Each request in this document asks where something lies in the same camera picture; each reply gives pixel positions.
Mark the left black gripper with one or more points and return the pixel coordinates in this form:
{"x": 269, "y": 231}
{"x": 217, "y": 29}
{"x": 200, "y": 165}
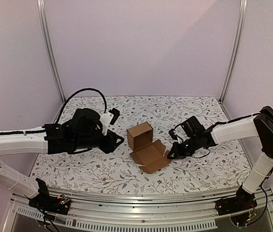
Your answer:
{"x": 110, "y": 146}

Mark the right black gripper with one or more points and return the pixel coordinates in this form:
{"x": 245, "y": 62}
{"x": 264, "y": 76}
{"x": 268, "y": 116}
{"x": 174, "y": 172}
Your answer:
{"x": 179, "y": 148}

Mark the brown cardboard box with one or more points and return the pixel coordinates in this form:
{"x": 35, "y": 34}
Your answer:
{"x": 149, "y": 155}

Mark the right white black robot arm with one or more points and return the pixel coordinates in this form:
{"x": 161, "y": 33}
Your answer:
{"x": 258, "y": 125}

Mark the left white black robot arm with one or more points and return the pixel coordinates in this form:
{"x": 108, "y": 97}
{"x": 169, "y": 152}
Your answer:
{"x": 85, "y": 131}

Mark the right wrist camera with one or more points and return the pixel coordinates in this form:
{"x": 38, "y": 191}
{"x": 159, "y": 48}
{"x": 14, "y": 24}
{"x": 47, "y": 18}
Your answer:
{"x": 175, "y": 136}

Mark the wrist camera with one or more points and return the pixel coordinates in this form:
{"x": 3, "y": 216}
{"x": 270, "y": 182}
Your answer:
{"x": 109, "y": 118}
{"x": 175, "y": 136}

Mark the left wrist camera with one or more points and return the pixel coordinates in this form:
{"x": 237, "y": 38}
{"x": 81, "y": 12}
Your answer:
{"x": 109, "y": 118}

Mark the front aluminium rail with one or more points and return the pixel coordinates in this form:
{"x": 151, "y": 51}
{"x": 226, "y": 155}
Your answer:
{"x": 184, "y": 212}

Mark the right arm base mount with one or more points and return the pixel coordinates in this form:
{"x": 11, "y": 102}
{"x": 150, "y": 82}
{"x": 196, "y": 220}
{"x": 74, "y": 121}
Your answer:
{"x": 240, "y": 202}

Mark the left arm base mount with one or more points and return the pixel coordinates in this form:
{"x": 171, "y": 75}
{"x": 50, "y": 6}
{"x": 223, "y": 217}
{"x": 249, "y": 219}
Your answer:
{"x": 45, "y": 202}

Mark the left aluminium frame post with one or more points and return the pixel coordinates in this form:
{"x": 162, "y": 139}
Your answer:
{"x": 49, "y": 49}

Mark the aluminium frame post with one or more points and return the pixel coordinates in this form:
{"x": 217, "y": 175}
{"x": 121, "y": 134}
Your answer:
{"x": 235, "y": 50}
{"x": 49, "y": 49}

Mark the right aluminium frame post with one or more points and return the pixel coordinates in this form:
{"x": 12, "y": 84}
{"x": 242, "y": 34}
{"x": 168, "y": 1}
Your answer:
{"x": 235, "y": 50}

